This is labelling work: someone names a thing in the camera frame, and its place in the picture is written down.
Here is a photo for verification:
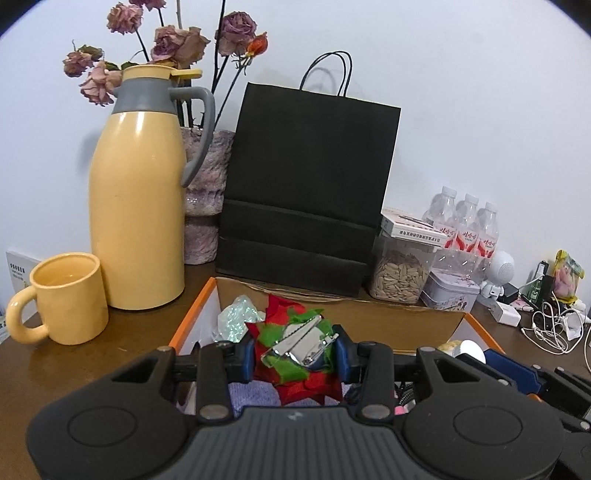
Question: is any yellow mug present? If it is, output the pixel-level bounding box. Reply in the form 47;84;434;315
6;252;110;346

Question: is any white cable tangle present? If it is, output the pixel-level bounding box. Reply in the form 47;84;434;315
521;300;591;356

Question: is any yellow thermos jug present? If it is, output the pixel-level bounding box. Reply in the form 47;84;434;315
89;65;216;311

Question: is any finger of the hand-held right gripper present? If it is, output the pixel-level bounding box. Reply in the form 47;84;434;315
480;348;546;397

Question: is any purple knit cloth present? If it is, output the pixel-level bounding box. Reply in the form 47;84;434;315
228;381;345;409

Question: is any iridescent plastic wrap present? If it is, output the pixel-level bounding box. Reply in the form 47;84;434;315
217;296;267;343

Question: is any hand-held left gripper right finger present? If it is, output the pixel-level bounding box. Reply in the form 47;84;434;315
330;331;490;422

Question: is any dried rose bouquet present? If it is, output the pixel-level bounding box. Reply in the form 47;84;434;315
63;0;269;127

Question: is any red-labelled water bottle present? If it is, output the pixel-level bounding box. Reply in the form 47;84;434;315
450;194;482;273
473;202;502;275
421;186;459;259

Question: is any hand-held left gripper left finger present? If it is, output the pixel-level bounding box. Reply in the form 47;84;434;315
110;331;256;423

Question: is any orange-edged cardboard box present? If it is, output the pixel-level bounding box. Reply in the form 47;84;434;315
167;276;542;416

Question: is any yellow pink snack packet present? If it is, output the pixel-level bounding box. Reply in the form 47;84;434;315
551;250;586;305

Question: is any small white carton box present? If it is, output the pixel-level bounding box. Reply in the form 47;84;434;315
381;208;450;250

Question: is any white power adapter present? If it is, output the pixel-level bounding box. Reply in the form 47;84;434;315
490;300;522;328

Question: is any clear seed container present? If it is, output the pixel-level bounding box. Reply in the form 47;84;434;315
369;231;437;304

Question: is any small black box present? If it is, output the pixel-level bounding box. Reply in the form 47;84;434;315
536;261;555;303

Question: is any black paper bag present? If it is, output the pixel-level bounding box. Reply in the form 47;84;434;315
215;51;402;297

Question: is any red green felt flower clip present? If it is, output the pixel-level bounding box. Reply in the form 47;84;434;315
244;293;346;408

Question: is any white printed card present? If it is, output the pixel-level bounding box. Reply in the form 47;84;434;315
6;249;40;289

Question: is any pink mottled vase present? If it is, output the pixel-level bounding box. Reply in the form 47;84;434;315
179;127;235;265

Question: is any pale printed tin box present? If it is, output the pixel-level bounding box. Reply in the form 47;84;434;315
421;269;481;313

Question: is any white robot toy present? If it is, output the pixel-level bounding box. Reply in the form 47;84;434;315
479;250;515;301

